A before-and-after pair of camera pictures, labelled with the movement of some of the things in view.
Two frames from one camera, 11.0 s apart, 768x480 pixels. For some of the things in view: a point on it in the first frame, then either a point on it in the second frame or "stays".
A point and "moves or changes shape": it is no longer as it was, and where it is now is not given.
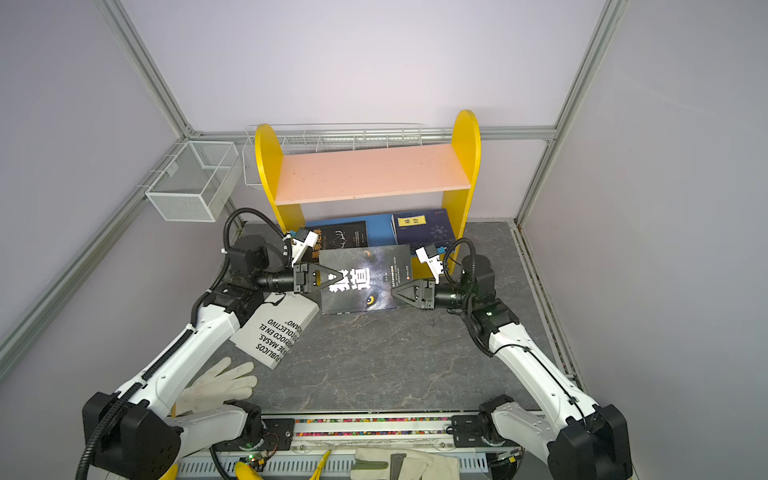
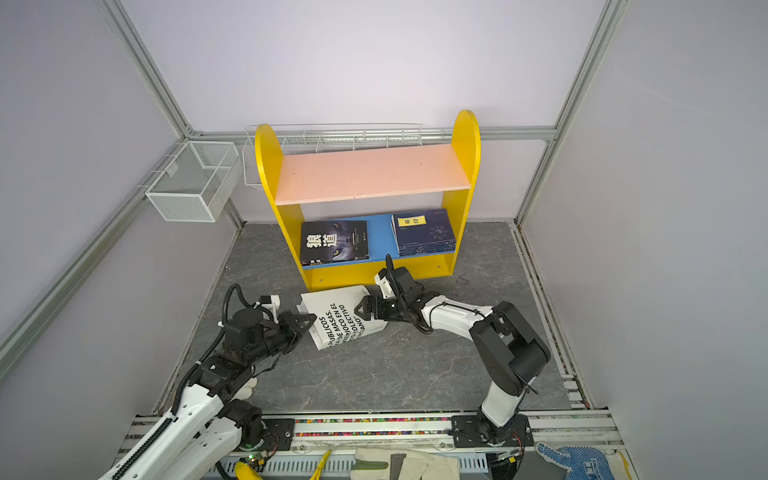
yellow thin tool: (316, 474) stays
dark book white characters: (370, 274) → (324, 242)
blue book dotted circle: (422, 228) stays
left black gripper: (306, 282) → (290, 322)
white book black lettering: (273, 328) moves or changes shape
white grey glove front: (428, 466) stays
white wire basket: (328, 137) stays
